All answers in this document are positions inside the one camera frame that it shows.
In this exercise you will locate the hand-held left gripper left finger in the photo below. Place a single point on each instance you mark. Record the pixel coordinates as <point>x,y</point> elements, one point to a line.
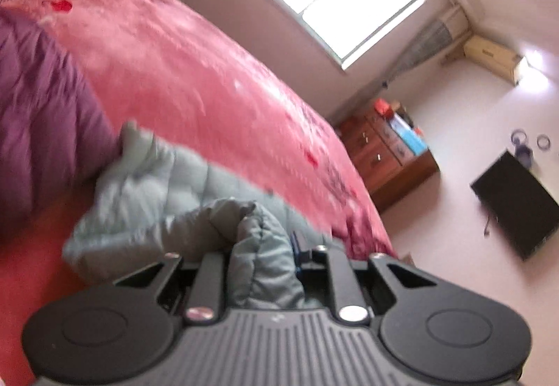
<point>214,276</point>

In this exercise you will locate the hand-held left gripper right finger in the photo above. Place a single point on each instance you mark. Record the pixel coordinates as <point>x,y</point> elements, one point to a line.
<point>296,252</point>

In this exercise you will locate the grey-green down jacket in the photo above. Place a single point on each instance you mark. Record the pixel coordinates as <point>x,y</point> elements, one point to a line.
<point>153,193</point>

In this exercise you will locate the wooden dresser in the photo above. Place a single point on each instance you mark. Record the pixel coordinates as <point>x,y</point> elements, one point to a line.
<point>393,180</point>

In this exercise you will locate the blue box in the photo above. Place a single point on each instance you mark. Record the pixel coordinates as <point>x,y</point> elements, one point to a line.
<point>412,143</point>

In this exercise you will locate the red box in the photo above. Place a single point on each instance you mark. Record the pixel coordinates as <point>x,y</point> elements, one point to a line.
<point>384,107</point>

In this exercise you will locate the pink bed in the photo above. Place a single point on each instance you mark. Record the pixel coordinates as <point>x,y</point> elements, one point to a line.
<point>196,75</point>

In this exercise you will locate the black flat screen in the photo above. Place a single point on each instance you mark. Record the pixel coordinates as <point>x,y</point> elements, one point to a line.
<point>519,207</point>

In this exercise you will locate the purplish red down jacket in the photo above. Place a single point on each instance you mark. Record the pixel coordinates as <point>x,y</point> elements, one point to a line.
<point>39,106</point>

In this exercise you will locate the grey pleated curtain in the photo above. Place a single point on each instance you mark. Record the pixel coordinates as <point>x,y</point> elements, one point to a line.
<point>426,43</point>

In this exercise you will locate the wall air conditioner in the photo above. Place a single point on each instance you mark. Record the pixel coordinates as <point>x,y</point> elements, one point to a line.
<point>491,56</point>

